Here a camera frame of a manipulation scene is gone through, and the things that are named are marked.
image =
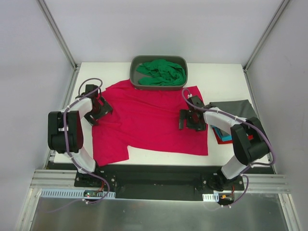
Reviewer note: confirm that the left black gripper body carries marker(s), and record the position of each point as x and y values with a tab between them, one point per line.
101	112

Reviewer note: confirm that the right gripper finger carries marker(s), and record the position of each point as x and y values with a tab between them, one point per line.
182	124
185	114

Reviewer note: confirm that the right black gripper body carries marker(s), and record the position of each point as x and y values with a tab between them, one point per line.
186	119

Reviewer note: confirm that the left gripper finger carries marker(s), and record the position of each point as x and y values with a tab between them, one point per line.
105	107
91	120

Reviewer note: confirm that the magenta t shirt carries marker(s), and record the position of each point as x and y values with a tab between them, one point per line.
145	119

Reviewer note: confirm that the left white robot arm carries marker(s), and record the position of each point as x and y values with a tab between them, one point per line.
65	134

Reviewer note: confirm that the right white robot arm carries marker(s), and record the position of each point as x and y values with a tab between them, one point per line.
249	140

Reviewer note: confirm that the folded red t shirt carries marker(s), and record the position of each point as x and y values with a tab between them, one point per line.
222	142

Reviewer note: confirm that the folded teal t shirt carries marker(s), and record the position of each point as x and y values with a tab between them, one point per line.
222	136

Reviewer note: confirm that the green t shirt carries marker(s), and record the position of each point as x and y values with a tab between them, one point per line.
161	72

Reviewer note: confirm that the folded grey t shirt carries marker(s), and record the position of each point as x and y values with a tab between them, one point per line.
241	108

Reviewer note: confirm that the grey plastic bin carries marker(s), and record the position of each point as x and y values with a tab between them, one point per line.
135	76

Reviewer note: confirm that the left aluminium frame post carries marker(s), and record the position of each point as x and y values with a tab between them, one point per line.
57	33

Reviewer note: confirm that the aluminium frame post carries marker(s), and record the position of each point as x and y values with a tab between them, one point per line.
57	33
269	28

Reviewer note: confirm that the left aluminium rail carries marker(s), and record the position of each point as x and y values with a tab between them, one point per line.
55	179

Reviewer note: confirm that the aluminium rail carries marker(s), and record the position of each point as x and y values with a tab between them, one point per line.
55	179
268	183

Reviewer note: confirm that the right perforated cable duct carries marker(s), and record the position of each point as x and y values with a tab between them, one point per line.
214	197

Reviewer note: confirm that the perforated cable duct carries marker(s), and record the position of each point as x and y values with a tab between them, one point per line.
214	197
76	194

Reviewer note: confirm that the left perforated cable duct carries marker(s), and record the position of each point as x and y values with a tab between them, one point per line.
76	194

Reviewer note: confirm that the right aluminium rail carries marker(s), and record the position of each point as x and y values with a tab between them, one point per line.
268	183

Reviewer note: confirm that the right aluminium frame post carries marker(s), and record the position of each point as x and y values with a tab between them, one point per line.
269	28

